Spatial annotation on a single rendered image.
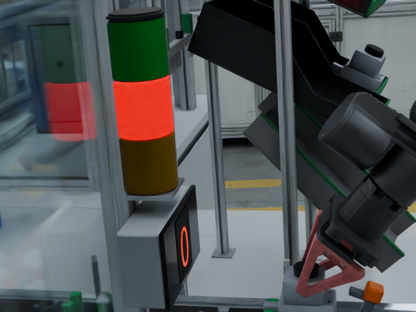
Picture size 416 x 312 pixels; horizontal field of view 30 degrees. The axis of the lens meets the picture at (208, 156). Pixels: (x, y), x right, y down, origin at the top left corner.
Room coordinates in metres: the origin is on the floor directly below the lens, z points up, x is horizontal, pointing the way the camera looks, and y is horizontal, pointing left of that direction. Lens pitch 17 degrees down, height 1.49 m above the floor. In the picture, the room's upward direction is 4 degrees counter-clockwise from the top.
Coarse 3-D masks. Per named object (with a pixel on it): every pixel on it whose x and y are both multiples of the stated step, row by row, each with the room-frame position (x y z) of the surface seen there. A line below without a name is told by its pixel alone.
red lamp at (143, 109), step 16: (160, 80) 0.64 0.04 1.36; (128, 96) 0.63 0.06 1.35; (144, 96) 0.63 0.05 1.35; (160, 96) 0.64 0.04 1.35; (128, 112) 0.63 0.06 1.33; (144, 112) 0.63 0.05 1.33; (160, 112) 0.64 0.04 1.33; (128, 128) 0.63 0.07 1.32; (144, 128) 0.63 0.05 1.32; (160, 128) 0.63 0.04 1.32
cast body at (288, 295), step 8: (296, 264) 0.82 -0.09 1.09; (288, 272) 0.82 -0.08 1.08; (296, 272) 0.80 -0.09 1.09; (312, 272) 0.80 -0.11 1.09; (320, 272) 0.81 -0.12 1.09; (288, 280) 0.80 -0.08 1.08; (296, 280) 0.80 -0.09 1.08; (312, 280) 0.79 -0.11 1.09; (320, 280) 0.79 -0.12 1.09; (288, 288) 0.80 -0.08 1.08; (280, 296) 0.82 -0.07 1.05; (288, 296) 0.80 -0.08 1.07; (296, 296) 0.79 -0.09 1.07; (312, 296) 0.79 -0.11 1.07; (320, 296) 0.79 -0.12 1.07; (328, 296) 0.81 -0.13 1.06; (264, 304) 0.82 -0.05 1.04; (272, 304) 0.82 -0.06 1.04; (280, 304) 0.80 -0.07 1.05; (288, 304) 0.80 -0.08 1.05; (296, 304) 0.79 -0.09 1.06; (304, 304) 0.79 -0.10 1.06; (312, 304) 0.79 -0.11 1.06; (320, 304) 0.79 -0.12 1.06; (328, 304) 0.79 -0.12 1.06
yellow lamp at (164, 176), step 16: (128, 144) 0.63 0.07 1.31; (144, 144) 0.63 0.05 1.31; (160, 144) 0.63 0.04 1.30; (128, 160) 0.64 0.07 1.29; (144, 160) 0.63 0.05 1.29; (160, 160) 0.63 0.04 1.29; (128, 176) 0.64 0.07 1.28; (144, 176) 0.63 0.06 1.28; (160, 176) 0.63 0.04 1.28; (176, 176) 0.65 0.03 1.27; (128, 192) 0.64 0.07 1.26; (144, 192) 0.63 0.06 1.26; (160, 192) 0.63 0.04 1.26
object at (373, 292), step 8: (368, 280) 0.81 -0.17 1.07; (352, 288) 0.80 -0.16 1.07; (368, 288) 0.79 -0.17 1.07; (376, 288) 0.79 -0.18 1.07; (352, 296) 0.80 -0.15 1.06; (360, 296) 0.79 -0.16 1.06; (368, 296) 0.79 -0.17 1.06; (376, 296) 0.79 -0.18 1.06; (368, 304) 0.79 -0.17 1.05; (376, 304) 0.79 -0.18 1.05
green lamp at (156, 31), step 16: (112, 32) 0.64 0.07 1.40; (128, 32) 0.63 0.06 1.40; (144, 32) 0.63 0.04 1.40; (160, 32) 0.64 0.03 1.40; (112, 48) 0.64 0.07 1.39; (128, 48) 0.63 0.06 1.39; (144, 48) 0.63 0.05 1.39; (160, 48) 0.64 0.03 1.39; (112, 64) 0.64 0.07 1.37; (128, 64) 0.63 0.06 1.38; (144, 64) 0.63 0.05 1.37; (160, 64) 0.64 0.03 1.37; (128, 80) 0.63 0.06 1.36; (144, 80) 0.63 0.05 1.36
